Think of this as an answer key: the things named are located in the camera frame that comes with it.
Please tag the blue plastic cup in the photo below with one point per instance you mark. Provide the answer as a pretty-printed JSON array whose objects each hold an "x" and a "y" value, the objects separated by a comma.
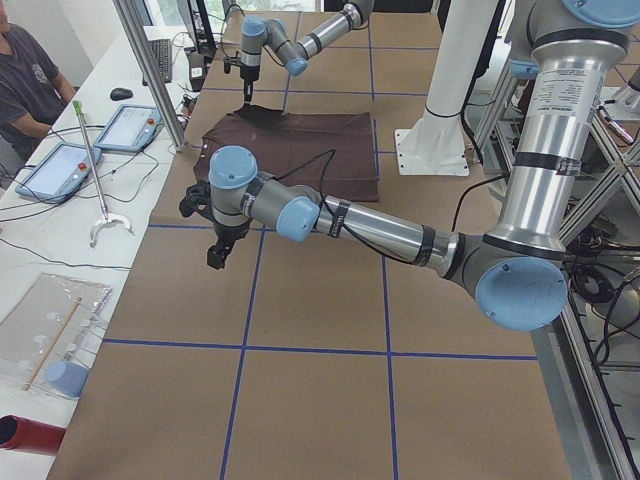
[{"x": 67, "y": 377}]

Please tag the far teach pendant tablet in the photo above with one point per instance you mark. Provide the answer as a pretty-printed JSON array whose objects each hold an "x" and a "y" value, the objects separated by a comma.
[{"x": 130, "y": 129}]

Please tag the red cylinder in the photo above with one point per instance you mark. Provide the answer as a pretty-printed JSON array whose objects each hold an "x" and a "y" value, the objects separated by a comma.
[{"x": 30, "y": 436}]

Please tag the reacher grabber stick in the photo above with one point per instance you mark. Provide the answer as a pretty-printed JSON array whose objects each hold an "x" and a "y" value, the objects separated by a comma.
[{"x": 106, "y": 217}]

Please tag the black box with label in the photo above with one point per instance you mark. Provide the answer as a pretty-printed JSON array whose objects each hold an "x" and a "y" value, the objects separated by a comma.
[{"x": 197, "y": 71}]

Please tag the wooden stick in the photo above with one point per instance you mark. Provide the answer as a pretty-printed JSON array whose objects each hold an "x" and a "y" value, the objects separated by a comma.
[{"x": 51, "y": 345}]

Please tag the black keyboard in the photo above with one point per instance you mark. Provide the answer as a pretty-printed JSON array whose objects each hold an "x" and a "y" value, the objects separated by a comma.
[{"x": 161, "y": 50}]

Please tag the aluminium frame post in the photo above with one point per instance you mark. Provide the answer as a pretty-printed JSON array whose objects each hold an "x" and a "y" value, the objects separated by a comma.
[{"x": 131, "y": 22}]

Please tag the black computer mouse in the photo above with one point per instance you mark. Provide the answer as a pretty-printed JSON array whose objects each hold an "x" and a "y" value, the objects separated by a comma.
[{"x": 120, "y": 94}]

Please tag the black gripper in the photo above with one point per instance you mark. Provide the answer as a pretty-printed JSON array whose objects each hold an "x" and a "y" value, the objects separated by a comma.
[
  {"x": 248, "y": 74},
  {"x": 229, "y": 233}
]

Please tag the clear plastic bag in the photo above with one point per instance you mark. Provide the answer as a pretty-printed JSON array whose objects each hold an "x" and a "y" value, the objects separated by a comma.
[{"x": 29, "y": 326}]

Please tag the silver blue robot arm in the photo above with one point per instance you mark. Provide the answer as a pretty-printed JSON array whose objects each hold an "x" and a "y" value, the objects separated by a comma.
[
  {"x": 258, "y": 34},
  {"x": 513, "y": 270}
]

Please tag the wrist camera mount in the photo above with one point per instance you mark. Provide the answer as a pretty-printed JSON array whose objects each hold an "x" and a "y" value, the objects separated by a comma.
[
  {"x": 197, "y": 199},
  {"x": 230, "y": 61}
]

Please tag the near teach pendant tablet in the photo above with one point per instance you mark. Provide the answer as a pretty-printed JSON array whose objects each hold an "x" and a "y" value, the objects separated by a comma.
[{"x": 58, "y": 176}]

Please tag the teach pendant tablet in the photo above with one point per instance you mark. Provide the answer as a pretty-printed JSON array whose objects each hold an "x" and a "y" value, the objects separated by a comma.
[
  {"x": 130, "y": 129},
  {"x": 58, "y": 176}
]

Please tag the brown t-shirt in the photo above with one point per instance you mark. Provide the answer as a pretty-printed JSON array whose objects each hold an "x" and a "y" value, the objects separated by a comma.
[{"x": 331, "y": 152}]

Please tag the seated person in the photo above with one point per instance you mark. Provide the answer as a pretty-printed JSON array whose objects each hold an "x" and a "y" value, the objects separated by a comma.
[{"x": 34, "y": 92}]

